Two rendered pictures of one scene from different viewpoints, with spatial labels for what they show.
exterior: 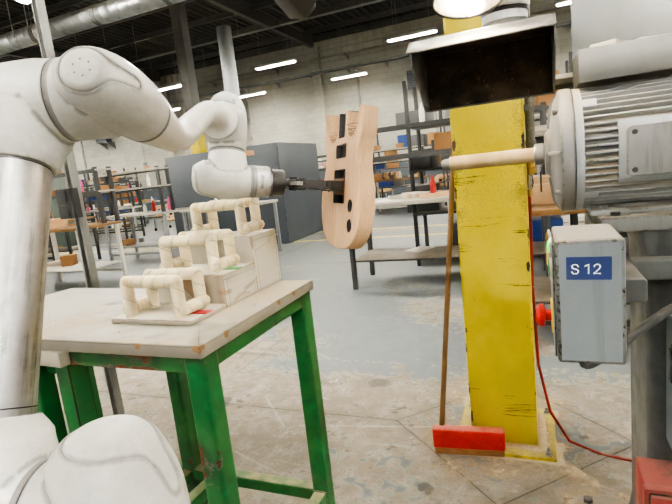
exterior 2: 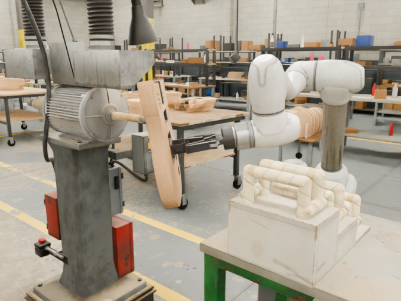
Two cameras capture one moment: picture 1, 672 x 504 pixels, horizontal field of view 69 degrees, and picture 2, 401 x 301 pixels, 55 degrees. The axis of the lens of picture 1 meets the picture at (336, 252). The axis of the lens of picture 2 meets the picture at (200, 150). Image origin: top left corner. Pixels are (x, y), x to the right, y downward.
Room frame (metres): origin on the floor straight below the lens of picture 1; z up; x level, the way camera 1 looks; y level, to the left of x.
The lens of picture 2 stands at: (2.60, 0.41, 1.50)
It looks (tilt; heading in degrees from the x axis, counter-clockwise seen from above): 14 degrees down; 197
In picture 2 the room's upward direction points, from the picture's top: straight up
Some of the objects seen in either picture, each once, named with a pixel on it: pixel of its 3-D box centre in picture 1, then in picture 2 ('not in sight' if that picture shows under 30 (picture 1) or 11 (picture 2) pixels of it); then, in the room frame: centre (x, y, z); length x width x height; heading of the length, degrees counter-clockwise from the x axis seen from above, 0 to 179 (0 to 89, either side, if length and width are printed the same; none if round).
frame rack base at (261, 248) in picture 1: (231, 260); (281, 232); (1.56, 0.34, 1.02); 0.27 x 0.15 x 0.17; 67
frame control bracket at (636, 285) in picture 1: (623, 277); (128, 152); (0.84, -0.51, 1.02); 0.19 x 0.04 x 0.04; 157
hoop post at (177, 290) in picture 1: (178, 299); not in sight; (1.20, 0.41, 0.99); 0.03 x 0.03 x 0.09
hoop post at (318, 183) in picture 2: (197, 222); (317, 192); (1.56, 0.43, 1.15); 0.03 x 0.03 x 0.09
